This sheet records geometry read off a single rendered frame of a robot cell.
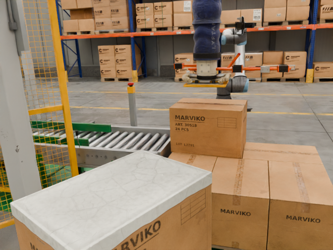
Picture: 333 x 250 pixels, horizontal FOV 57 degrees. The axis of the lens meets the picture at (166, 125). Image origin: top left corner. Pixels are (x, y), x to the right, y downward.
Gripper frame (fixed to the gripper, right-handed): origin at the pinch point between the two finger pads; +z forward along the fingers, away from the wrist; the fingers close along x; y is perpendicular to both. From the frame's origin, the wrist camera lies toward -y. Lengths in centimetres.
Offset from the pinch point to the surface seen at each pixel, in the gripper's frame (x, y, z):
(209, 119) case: -72, 22, 43
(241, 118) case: -69, -3, 45
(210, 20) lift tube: 4.3, 22.9, 33.3
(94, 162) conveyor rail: -111, 123, 57
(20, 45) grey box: -7, 129, 116
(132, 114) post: -89, 117, -24
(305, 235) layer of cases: -126, -45, 104
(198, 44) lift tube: -13.1, 32.0, 32.4
